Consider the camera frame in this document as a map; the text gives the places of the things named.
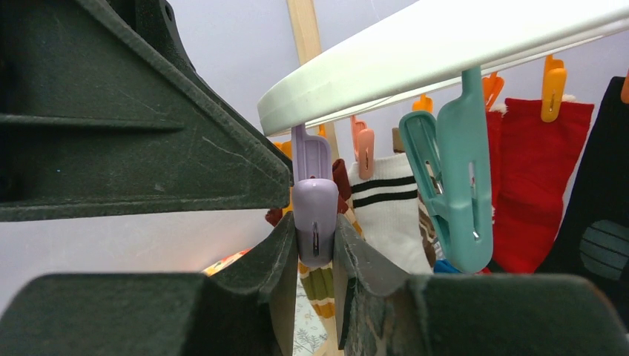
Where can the black hanging sock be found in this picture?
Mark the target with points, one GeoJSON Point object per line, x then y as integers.
{"type": "Point", "coordinates": [592, 241]}

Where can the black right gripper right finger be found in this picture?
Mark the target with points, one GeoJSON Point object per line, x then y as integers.
{"type": "Point", "coordinates": [382, 310]}

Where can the multicolour striped long sock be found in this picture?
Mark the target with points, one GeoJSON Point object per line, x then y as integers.
{"type": "Point", "coordinates": [318, 283]}

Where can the red hanging sock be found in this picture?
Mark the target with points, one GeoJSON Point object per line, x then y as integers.
{"type": "Point", "coordinates": [536, 160]}

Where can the wooden clothes rack frame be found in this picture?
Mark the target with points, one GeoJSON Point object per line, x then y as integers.
{"type": "Point", "coordinates": [306, 38]}

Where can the lilac clothes peg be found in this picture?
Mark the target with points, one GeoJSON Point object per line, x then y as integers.
{"type": "Point", "coordinates": [314, 198]}

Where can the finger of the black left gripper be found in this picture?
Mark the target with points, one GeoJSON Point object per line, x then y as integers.
{"type": "Point", "coordinates": [103, 114]}

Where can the white hanging sock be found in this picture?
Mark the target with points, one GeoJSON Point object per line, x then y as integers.
{"type": "Point", "coordinates": [386, 208]}

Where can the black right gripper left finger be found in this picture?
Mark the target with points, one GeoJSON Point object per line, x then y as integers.
{"type": "Point", "coordinates": [246, 309]}

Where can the white round clip hanger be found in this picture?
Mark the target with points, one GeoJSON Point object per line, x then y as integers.
{"type": "Point", "coordinates": [427, 46]}

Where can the orange clothes peg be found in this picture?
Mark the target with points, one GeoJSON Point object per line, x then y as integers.
{"type": "Point", "coordinates": [552, 91]}

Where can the pink clothes peg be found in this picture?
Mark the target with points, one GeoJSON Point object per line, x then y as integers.
{"type": "Point", "coordinates": [363, 139]}

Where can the orange floral cloth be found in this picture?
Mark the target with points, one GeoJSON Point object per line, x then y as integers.
{"type": "Point", "coordinates": [224, 263]}

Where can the teal clothes peg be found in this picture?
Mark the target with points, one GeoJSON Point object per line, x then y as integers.
{"type": "Point", "coordinates": [450, 159]}

